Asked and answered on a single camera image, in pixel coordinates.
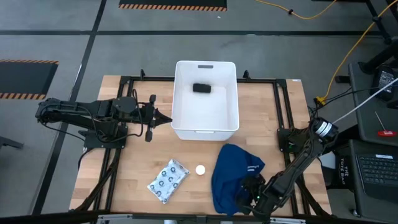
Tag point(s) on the black aluminium table frame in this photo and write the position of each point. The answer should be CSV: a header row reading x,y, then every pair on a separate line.
x,y
281,102

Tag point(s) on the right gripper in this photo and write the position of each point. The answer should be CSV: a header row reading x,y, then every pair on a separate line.
x,y
256,189

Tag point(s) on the white sheet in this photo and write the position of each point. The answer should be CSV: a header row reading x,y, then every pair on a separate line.
x,y
326,161

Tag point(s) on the silver metal bracket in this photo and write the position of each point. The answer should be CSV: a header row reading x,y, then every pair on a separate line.
x,y
113,217
287,221

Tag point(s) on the silver printed foil pouch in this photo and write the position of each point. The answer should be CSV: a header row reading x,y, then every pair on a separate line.
x,y
168,180

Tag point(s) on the black rig rail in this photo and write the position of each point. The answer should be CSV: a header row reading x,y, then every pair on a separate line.
x,y
46,217

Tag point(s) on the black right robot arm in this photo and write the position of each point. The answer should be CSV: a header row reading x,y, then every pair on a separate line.
x,y
295,174

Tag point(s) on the small white round cap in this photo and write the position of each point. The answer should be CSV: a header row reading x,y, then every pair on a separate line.
x,y
200,170

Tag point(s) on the black tote bag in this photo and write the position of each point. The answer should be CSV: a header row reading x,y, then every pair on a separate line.
x,y
342,171

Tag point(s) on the black power adapter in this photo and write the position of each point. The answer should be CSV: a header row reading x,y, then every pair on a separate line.
x,y
385,82

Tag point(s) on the black laptop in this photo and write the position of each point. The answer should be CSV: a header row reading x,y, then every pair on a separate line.
x,y
379,174

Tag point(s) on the white perforated plastic basket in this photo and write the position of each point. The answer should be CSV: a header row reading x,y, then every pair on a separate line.
x,y
205,112

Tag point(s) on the black stand legs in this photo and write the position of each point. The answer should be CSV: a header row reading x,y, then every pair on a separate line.
x,y
382,56

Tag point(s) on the small black item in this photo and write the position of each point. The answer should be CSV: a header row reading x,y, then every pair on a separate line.
x,y
202,88

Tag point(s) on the dark blue garment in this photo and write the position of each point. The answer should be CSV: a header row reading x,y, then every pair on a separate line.
x,y
227,174

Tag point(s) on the black hazard-striped floor mat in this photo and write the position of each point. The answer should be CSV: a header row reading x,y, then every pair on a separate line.
x,y
25,77
174,3

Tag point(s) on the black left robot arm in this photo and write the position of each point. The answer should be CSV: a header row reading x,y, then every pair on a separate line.
x,y
87,110

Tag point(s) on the grey metal foot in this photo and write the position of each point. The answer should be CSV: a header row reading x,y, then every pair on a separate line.
x,y
11,143

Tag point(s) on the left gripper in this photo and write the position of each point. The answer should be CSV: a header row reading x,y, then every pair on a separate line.
x,y
146,116

